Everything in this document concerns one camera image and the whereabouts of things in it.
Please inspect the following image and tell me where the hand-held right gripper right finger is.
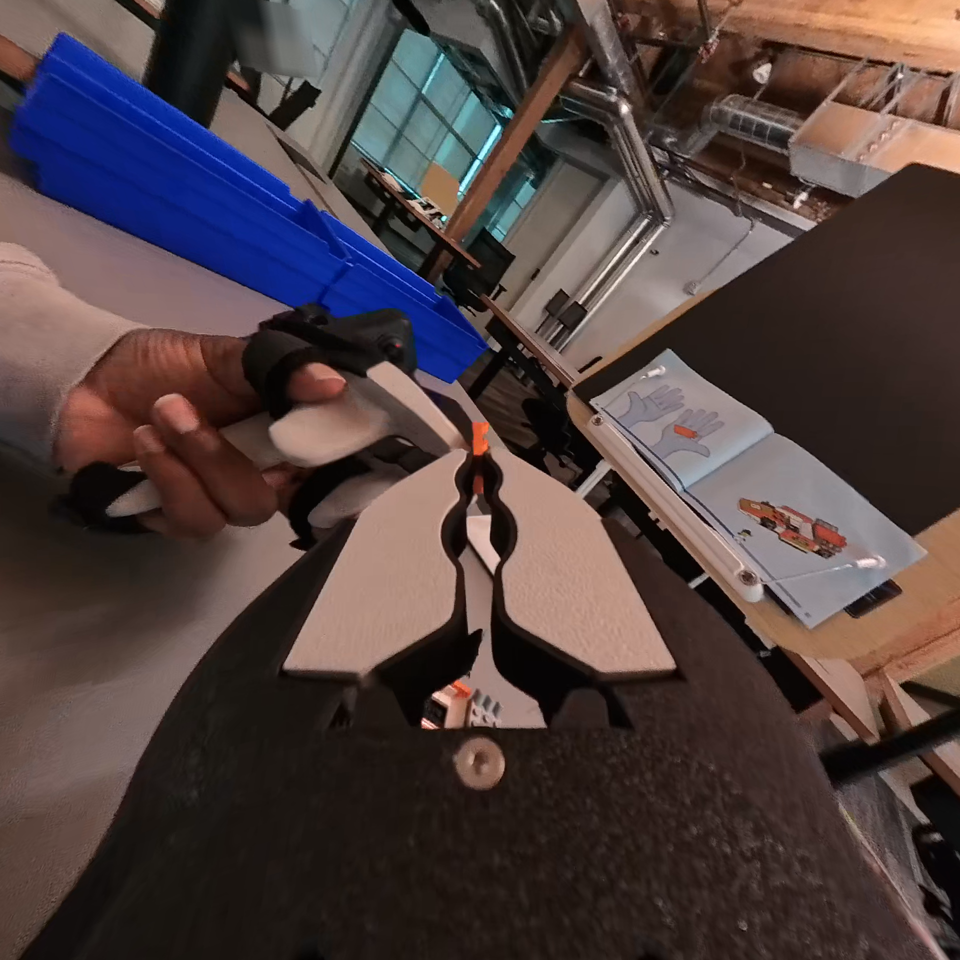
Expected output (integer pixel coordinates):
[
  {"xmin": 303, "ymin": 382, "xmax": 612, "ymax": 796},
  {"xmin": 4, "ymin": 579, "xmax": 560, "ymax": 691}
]
[{"xmin": 480, "ymin": 447, "xmax": 676, "ymax": 706}]

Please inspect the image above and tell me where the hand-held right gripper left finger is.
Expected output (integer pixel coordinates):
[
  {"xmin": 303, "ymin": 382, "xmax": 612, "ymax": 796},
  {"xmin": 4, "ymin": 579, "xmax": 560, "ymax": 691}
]
[{"xmin": 282, "ymin": 447, "xmax": 478, "ymax": 702}]

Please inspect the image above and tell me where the white book stand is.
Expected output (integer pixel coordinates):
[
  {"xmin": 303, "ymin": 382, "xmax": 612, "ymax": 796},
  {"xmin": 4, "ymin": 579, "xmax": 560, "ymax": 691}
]
[{"xmin": 567, "ymin": 360, "xmax": 889, "ymax": 604}]

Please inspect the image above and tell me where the orange white lego car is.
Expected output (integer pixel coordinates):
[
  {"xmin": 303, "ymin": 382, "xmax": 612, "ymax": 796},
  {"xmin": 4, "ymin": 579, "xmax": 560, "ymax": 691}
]
[{"xmin": 420, "ymin": 678, "xmax": 511, "ymax": 732}]

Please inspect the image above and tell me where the instruction booklet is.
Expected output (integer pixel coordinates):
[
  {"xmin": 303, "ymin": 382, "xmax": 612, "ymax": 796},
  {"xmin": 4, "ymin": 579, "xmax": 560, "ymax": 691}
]
[{"xmin": 590, "ymin": 348, "xmax": 928, "ymax": 628}]

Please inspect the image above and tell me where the person's left forearm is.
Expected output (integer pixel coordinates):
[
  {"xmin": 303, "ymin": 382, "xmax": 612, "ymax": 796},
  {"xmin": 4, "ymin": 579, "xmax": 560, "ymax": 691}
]
[{"xmin": 0, "ymin": 240, "xmax": 144, "ymax": 469}]

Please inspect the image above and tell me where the person's left hand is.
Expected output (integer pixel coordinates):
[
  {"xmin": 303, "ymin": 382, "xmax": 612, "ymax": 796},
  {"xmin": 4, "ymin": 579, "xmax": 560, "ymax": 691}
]
[{"xmin": 57, "ymin": 327, "xmax": 349, "ymax": 541}]

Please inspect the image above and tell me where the black office chair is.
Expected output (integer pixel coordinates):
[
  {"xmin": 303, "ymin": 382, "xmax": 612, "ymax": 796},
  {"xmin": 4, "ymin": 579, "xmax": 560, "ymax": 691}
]
[{"xmin": 458, "ymin": 225, "xmax": 519, "ymax": 309}]

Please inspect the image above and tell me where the wooden desk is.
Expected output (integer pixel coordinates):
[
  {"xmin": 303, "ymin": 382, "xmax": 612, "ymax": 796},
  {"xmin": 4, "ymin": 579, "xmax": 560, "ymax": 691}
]
[{"xmin": 360, "ymin": 158, "xmax": 484, "ymax": 283}]

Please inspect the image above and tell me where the blue storage bin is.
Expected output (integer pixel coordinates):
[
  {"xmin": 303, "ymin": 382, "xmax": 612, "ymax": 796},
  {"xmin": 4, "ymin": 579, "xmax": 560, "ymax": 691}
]
[{"xmin": 8, "ymin": 33, "xmax": 489, "ymax": 384}]

